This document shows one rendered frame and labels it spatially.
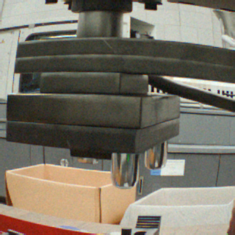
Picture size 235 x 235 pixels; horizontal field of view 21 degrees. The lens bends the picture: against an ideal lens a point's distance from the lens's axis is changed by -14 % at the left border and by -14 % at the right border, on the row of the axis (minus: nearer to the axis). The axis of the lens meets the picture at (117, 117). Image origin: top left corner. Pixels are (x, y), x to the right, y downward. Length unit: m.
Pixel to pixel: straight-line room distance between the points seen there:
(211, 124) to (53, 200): 2.37
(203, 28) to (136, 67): 6.51
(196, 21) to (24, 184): 4.41
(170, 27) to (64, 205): 4.49
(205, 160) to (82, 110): 4.60
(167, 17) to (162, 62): 6.66
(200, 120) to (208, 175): 0.43
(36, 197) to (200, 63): 2.46
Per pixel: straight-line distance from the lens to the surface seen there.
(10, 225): 0.87
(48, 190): 2.88
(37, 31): 5.42
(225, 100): 0.60
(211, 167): 5.05
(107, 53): 0.50
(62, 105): 0.47
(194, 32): 7.01
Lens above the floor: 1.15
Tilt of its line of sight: 3 degrees down
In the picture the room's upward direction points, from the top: 2 degrees clockwise
